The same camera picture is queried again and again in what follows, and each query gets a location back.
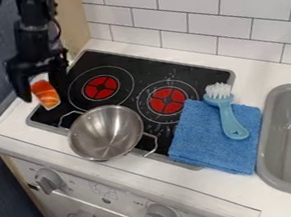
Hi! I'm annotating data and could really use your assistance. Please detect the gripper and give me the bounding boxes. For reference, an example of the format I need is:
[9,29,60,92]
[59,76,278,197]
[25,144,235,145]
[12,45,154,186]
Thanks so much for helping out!
[0,13,75,106]

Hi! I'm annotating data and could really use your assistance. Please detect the orange toy sushi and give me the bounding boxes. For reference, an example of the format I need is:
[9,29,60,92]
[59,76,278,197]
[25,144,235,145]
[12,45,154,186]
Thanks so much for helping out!
[30,77,63,113]

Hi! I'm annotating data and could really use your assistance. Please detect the silver pot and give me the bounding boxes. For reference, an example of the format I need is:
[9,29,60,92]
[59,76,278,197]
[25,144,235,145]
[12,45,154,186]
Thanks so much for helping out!
[55,98,162,169]

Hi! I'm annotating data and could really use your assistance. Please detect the toy stove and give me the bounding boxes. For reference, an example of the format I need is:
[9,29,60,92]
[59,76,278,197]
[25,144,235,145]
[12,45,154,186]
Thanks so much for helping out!
[16,30,247,192]

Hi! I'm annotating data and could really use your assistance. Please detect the blue cloth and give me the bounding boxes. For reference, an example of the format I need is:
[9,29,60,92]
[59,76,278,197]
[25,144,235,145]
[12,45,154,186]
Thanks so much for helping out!
[159,90,270,186]

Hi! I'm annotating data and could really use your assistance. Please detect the blue dish brush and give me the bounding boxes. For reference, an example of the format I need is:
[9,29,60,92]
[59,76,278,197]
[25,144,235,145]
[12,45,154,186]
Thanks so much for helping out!
[200,78,252,145]

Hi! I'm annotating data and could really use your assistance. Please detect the toy sink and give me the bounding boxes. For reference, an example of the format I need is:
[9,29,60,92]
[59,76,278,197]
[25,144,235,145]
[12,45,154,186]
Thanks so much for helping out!
[244,82,291,213]

